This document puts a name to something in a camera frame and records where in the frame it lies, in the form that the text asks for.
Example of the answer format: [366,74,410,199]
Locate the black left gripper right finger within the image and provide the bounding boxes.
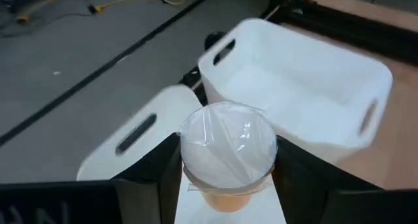
[272,135,418,224]

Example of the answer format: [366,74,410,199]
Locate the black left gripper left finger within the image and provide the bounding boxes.
[0,133,183,224]

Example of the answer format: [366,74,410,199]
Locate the orange pill bottle white cap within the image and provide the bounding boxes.
[176,100,278,214]

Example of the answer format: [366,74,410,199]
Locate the white plastic bin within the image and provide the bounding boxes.
[197,18,394,166]
[76,85,288,224]

